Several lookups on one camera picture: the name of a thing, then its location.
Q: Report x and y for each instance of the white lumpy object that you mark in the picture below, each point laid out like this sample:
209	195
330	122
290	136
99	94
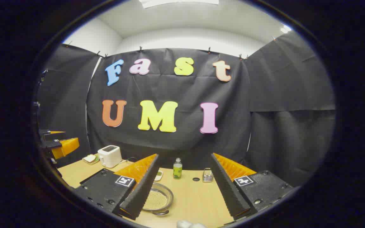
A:
190	224

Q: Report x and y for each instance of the green label drink bottle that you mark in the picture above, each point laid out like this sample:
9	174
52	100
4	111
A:
177	171

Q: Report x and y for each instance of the white toaster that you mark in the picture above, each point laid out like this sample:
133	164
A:
109	155

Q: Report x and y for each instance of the ceiling light panel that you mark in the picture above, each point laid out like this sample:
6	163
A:
179	2

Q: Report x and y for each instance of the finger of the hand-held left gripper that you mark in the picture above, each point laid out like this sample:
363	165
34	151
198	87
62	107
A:
67	146
46	133

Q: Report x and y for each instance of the white divided bean tray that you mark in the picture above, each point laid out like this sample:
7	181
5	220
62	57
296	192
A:
159	175

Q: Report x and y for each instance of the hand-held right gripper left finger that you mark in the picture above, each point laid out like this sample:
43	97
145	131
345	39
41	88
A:
141	193

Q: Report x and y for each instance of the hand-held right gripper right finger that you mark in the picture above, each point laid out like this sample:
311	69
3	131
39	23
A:
230	190

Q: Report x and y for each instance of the pile of soybeans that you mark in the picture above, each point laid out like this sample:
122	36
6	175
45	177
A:
155	200

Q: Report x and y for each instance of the stainless steel pot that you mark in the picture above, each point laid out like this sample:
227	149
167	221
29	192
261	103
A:
162	199

